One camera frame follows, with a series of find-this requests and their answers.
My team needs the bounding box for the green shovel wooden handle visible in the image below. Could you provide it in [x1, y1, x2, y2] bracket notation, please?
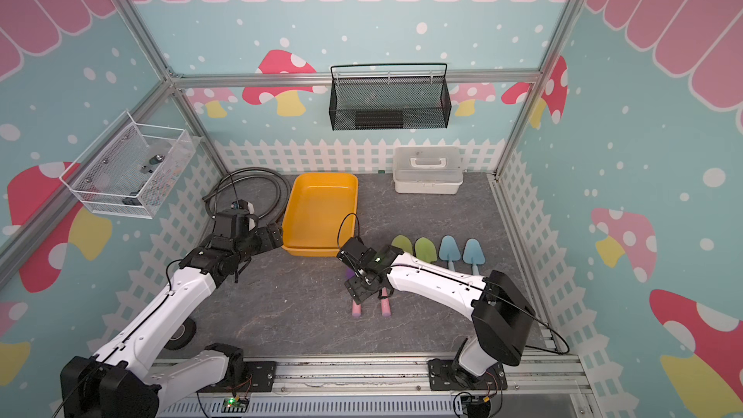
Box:
[391, 235, 413, 255]
[413, 237, 438, 264]

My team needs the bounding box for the purple shovel pink handle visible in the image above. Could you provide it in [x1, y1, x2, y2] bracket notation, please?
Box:
[379, 288, 392, 317]
[346, 268, 362, 319]

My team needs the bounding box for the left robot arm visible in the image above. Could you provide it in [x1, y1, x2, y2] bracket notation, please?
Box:
[54, 208, 282, 417]

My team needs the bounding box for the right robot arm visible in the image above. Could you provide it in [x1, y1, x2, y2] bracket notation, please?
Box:
[337, 237, 536, 379]

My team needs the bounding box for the yellow plastic storage box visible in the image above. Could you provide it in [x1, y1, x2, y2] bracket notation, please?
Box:
[282, 172, 359, 257]

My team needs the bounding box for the blue shovel left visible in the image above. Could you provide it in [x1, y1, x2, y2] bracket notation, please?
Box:
[438, 235, 462, 271]

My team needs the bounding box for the black connector box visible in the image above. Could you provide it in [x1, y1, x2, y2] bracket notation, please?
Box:
[462, 398, 491, 418]

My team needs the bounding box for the white lidded plastic case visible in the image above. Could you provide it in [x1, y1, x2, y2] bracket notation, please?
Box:
[393, 146, 464, 195]

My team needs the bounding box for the green lit circuit board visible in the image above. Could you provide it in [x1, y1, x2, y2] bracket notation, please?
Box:
[221, 397, 250, 413]

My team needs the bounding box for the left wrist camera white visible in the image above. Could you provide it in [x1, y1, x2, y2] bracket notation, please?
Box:
[229, 199, 255, 218]

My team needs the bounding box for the coiled black hose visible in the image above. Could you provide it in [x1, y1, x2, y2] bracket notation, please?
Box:
[201, 167, 291, 228]

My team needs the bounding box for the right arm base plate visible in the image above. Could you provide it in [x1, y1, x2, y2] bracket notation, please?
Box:
[427, 358, 508, 393]

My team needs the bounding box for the white wire mesh basket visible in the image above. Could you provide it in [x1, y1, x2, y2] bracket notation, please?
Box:
[59, 111, 199, 219]

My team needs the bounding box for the aluminium front rail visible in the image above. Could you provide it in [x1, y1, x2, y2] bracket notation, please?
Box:
[144, 351, 591, 404]

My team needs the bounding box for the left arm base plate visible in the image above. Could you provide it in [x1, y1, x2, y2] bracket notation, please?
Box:
[199, 361, 278, 394]

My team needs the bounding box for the black wire mesh basket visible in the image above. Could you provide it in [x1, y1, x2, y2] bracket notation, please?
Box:
[329, 63, 452, 131]

